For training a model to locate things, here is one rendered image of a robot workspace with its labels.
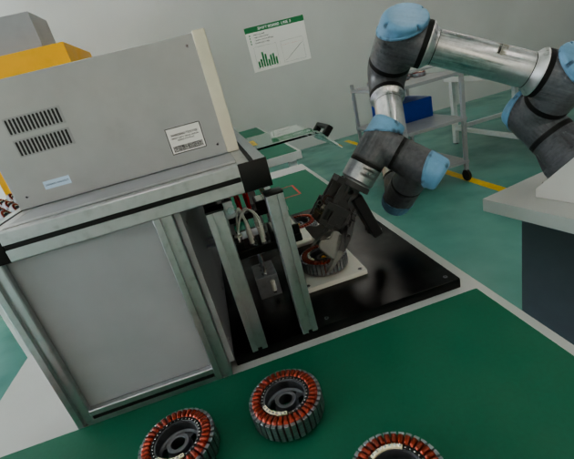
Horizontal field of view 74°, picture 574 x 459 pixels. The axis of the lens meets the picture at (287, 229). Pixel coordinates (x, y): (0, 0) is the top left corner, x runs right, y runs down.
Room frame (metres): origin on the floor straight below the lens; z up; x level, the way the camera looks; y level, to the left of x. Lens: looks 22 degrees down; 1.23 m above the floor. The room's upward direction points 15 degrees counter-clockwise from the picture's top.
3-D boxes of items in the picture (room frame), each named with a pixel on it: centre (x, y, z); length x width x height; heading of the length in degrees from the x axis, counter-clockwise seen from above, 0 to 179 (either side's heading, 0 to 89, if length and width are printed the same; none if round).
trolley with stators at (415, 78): (3.43, -1.29, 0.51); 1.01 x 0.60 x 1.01; 7
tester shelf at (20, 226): (0.89, 0.27, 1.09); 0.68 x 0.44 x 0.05; 7
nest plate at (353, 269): (0.81, -0.07, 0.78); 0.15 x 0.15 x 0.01; 7
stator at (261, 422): (0.44, 0.07, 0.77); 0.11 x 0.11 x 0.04
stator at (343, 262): (0.81, -0.07, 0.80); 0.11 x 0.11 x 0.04
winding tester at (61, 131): (0.90, 0.27, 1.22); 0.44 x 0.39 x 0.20; 7
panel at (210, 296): (0.90, 0.20, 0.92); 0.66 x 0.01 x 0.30; 7
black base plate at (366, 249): (0.93, -0.04, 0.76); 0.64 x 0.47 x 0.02; 7
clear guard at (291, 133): (1.10, -0.02, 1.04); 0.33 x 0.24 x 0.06; 97
